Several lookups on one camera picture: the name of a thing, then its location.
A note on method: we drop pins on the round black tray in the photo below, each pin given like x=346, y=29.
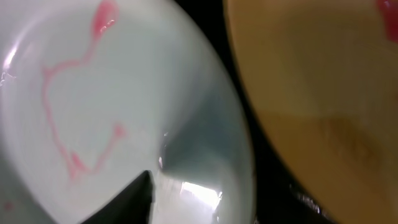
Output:
x=280, y=198

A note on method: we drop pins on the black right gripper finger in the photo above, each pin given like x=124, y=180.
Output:
x=131, y=206

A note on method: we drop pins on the yellow plate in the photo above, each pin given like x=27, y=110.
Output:
x=321, y=76

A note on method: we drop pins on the mint plate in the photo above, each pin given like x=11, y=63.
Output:
x=93, y=93

